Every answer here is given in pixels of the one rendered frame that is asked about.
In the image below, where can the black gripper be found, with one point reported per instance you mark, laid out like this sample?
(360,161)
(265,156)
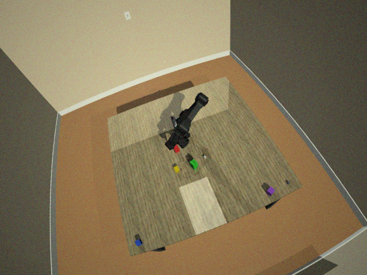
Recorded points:
(171,147)

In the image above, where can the purple cube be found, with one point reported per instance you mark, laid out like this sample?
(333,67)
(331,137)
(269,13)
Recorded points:
(270,191)

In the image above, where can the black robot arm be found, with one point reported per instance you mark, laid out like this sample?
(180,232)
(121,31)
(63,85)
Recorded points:
(184,121)

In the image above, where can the red block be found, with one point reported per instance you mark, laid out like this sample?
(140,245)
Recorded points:
(176,149)

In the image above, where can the small blue block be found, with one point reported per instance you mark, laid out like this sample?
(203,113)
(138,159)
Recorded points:
(138,242)

